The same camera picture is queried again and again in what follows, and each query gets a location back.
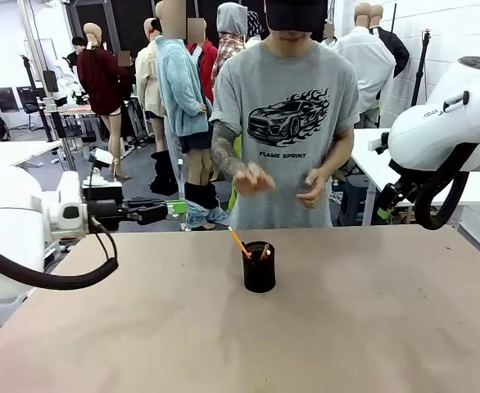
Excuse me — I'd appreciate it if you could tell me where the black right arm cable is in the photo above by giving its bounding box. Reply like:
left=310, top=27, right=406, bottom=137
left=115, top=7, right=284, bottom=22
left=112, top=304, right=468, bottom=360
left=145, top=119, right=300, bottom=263
left=413, top=169, right=470, bottom=231

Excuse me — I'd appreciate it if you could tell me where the mannequin with patterned hood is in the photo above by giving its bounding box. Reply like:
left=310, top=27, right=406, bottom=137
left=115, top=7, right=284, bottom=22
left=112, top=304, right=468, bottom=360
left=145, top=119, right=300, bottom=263
left=246, top=10, right=265, bottom=42

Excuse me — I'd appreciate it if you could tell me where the black mesh pen holder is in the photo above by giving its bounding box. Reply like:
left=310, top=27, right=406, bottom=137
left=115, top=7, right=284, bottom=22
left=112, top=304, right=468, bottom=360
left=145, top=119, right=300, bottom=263
left=242, top=241, right=277, bottom=294

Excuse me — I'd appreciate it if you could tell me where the mannequin in white shirt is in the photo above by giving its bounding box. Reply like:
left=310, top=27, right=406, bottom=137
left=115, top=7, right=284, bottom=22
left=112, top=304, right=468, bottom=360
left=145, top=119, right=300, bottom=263
left=331, top=2, right=397, bottom=129

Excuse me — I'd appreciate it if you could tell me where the black tripod stand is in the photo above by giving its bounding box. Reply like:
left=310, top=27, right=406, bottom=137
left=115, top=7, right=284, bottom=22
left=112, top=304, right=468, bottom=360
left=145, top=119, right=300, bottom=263
left=410, top=28, right=434, bottom=108

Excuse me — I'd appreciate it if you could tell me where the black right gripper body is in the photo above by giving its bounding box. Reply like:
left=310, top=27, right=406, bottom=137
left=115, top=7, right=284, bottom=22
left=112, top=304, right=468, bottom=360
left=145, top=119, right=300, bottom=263
left=388, top=160, right=419, bottom=202

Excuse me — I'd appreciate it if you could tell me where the person in gray t-shirt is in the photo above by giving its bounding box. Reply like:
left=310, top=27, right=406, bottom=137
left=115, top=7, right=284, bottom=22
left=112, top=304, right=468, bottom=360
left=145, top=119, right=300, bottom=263
left=209, top=0, right=360, bottom=230

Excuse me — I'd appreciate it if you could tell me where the mannequin in black jacket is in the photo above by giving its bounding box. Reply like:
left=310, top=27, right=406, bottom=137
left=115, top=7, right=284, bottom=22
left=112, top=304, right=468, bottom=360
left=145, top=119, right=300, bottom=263
left=369, top=3, right=411, bottom=79

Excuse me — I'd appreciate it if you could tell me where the yellow pencil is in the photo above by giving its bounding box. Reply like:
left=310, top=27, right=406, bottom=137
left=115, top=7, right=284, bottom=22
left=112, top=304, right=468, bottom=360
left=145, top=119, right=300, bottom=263
left=228, top=225, right=252, bottom=260

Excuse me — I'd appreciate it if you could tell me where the person's left forearm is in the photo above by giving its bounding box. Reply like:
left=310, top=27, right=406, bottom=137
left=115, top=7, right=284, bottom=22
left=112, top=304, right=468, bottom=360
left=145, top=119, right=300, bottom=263
left=319, top=126, right=355, bottom=178

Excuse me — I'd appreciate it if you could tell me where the aluminium frame post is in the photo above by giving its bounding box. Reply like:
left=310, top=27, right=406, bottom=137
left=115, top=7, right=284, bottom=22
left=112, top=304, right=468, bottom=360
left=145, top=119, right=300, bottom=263
left=18, top=0, right=79, bottom=173

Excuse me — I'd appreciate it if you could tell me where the white work table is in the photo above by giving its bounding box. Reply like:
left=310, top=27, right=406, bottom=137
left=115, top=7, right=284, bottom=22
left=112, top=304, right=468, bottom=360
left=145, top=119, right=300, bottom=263
left=0, top=140, right=63, bottom=167

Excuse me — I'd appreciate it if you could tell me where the mannequin in cream jacket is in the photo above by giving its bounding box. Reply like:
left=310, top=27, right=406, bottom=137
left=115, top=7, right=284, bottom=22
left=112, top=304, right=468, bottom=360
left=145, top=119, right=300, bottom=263
left=134, top=17, right=179, bottom=196

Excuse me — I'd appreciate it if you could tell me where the mannequin in maroon sweater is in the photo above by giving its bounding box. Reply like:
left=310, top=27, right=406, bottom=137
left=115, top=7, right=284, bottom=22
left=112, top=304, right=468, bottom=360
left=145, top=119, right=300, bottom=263
left=75, top=22, right=135, bottom=181

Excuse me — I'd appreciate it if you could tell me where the person's right hand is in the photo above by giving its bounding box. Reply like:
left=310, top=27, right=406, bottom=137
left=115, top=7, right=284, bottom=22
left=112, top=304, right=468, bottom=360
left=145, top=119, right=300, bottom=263
left=232, top=161, right=278, bottom=198

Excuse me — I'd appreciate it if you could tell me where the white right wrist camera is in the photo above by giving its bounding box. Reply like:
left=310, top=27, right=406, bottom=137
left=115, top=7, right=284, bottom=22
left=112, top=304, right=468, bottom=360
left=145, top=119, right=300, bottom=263
left=368, top=131, right=391, bottom=156

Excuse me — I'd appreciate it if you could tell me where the black office chair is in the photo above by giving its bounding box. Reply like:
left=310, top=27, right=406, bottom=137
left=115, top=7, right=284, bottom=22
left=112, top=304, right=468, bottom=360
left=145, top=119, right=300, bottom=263
left=16, top=85, right=47, bottom=132

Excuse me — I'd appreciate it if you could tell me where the mannequin in red jacket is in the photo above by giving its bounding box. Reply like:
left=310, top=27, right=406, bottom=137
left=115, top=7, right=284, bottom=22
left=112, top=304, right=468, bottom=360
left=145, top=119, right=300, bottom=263
left=186, top=18, right=220, bottom=108

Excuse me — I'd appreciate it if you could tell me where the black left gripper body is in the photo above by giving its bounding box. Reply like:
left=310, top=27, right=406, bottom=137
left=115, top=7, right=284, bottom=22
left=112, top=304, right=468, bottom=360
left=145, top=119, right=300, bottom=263
left=85, top=198, right=134, bottom=224

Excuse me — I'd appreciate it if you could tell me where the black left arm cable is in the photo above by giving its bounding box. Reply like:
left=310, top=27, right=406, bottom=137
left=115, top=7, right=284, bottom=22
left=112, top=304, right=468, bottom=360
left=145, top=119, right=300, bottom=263
left=0, top=215, right=120, bottom=291

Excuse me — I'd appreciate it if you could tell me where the tattooed right forearm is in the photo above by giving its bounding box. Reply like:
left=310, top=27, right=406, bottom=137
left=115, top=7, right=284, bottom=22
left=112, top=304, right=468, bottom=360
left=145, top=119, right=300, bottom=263
left=211, top=120, right=251, bottom=182

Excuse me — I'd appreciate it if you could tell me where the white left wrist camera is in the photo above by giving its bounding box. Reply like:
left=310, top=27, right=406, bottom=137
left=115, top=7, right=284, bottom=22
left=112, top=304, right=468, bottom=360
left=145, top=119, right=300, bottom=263
left=82, top=147, right=125, bottom=201

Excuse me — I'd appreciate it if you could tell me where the white side table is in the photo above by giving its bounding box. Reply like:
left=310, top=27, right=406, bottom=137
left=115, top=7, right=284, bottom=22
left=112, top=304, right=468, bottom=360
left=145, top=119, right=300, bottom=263
left=349, top=127, right=480, bottom=228

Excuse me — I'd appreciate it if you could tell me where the mannequin in plaid hooded shirt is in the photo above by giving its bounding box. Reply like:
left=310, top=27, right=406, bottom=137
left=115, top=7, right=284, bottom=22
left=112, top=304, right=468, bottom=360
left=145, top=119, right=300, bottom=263
left=211, top=2, right=250, bottom=212

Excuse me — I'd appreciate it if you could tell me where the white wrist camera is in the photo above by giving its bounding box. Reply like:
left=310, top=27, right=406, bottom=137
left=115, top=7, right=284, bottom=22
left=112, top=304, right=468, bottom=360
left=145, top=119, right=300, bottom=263
left=82, top=147, right=125, bottom=201
left=368, top=131, right=391, bottom=156

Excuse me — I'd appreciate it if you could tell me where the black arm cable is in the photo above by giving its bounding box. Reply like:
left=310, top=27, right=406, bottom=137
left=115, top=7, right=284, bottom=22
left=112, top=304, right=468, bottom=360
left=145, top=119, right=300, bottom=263
left=0, top=215, right=120, bottom=291
left=413, top=169, right=470, bottom=231

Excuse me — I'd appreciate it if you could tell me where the thin black light stand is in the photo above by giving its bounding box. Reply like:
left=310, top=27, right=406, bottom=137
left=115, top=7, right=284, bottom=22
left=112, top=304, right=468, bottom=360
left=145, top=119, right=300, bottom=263
left=20, top=54, right=55, bottom=142

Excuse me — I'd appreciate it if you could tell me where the mannequin in blue fleece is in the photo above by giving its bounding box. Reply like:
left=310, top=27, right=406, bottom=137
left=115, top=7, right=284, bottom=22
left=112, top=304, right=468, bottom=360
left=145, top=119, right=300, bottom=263
left=154, top=0, right=229, bottom=231

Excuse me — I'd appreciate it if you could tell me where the person's left hand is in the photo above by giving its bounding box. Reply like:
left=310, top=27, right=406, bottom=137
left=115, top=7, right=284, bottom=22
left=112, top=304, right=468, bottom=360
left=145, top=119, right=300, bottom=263
left=296, top=167, right=333, bottom=210

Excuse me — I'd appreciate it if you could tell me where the background person black hair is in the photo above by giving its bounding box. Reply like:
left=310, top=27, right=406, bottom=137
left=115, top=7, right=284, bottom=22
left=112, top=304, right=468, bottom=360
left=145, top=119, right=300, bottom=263
left=66, top=35, right=87, bottom=63

